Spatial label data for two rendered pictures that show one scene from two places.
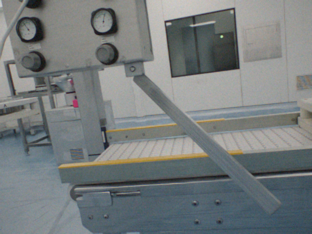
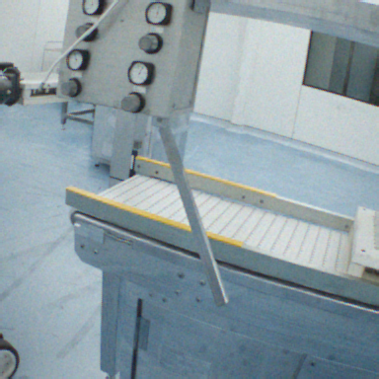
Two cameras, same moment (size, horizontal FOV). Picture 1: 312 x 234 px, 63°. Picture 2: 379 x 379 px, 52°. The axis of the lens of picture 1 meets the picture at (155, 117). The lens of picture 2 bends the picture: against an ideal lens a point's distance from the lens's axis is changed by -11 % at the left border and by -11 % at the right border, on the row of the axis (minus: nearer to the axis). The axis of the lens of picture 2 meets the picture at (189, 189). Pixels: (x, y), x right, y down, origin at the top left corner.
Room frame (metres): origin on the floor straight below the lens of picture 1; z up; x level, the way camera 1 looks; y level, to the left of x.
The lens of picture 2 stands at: (-0.20, -0.15, 1.20)
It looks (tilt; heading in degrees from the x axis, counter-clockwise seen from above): 20 degrees down; 10
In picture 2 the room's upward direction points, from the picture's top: 9 degrees clockwise
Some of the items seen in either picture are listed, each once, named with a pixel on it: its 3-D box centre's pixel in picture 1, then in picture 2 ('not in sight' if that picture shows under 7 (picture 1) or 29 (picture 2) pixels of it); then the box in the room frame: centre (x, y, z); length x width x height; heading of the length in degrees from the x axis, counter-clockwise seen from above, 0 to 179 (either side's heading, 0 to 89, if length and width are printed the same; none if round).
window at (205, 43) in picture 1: (201, 44); (357, 56); (5.30, -1.11, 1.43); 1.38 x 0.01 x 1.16; 75
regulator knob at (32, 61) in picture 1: (30, 58); (69, 85); (0.42, 0.18, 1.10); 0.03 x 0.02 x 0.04; 80
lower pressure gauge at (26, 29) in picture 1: (29, 29); (76, 59); (0.43, 0.18, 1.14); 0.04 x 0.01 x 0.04; 80
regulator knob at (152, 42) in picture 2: not in sight; (149, 39); (0.40, 0.05, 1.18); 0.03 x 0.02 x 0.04; 80
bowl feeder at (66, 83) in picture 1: (75, 89); not in sight; (3.27, 0.95, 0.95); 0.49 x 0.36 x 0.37; 75
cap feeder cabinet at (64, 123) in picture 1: (85, 134); (141, 125); (3.21, 0.92, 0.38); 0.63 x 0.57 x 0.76; 75
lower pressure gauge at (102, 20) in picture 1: (103, 21); (140, 73); (0.41, 0.06, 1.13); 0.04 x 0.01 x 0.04; 80
